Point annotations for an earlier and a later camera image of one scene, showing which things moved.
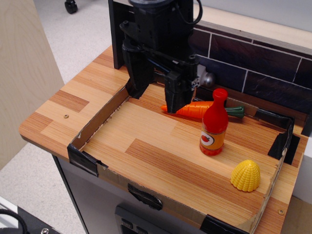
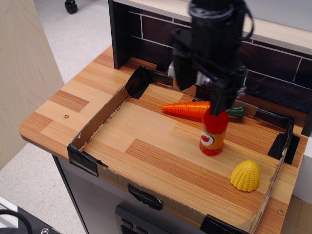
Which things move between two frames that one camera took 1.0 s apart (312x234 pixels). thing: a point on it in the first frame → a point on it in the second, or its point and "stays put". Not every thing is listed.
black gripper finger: (179, 90) → (224, 93)
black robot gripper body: (163, 34) → (212, 46)
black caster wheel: (71, 6) stays put
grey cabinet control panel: (130, 221) stays put
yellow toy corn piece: (245, 176) stays put
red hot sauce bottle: (215, 123) stays put
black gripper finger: (140, 66) → (186, 69)
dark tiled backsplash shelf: (263, 65) stays put
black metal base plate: (33, 225) stays put
